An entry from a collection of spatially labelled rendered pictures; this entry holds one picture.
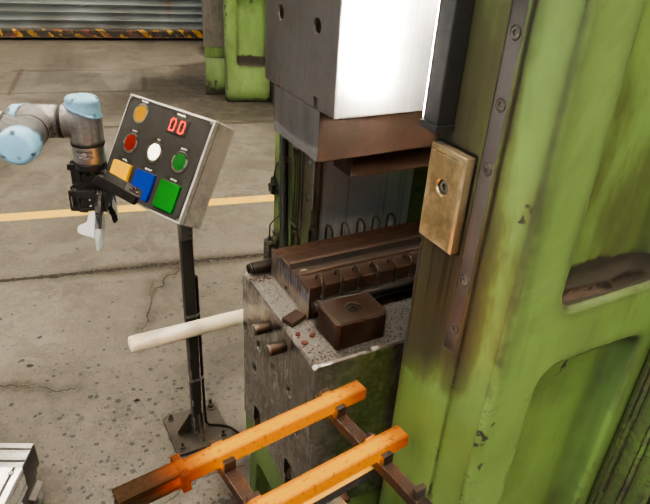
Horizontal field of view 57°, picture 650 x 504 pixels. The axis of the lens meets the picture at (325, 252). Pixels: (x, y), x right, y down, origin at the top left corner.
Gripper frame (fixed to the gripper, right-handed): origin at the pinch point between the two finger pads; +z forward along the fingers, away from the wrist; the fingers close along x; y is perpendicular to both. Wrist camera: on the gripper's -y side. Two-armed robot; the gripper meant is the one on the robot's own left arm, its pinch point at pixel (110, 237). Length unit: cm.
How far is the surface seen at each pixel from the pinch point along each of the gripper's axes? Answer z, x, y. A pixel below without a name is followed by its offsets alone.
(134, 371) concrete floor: 93, -57, 16
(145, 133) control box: -18.8, -25.0, -4.9
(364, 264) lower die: -6, 19, -62
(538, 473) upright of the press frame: 34, 43, -103
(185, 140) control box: -20.4, -16.1, -17.2
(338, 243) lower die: -6, 9, -56
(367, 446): -2, 68, -58
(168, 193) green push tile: -8.3, -9.2, -13.3
